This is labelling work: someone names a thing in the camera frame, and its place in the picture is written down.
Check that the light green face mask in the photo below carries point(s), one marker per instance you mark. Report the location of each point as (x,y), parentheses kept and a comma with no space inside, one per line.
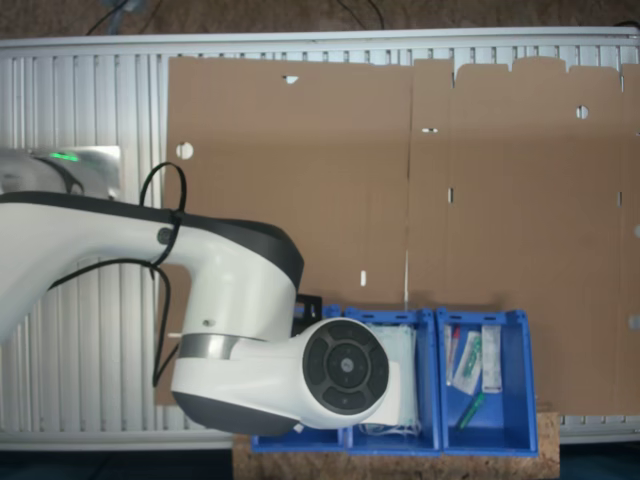
(409,385)
(392,326)

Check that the red-capped tube in packet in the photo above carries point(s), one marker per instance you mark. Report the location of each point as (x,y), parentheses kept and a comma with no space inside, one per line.
(451,350)

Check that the blue plastic bin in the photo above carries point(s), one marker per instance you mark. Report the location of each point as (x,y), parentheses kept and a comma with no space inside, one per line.
(430,380)
(280,443)
(512,380)

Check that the brown cardboard sheet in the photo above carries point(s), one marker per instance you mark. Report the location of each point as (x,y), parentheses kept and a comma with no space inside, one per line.
(500,225)

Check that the green syringe in clear packet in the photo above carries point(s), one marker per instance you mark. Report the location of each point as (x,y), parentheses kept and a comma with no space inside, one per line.
(469,362)

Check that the long white printed packet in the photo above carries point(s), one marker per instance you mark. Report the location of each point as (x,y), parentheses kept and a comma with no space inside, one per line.
(491,357)

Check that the loose green capped needle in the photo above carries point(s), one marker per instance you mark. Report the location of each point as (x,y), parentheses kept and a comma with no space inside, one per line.
(471,411)

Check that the chipboard wood plank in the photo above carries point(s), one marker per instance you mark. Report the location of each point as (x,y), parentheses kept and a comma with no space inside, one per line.
(400,467)

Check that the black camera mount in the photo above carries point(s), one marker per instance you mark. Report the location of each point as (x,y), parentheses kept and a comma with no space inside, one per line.
(310,307)

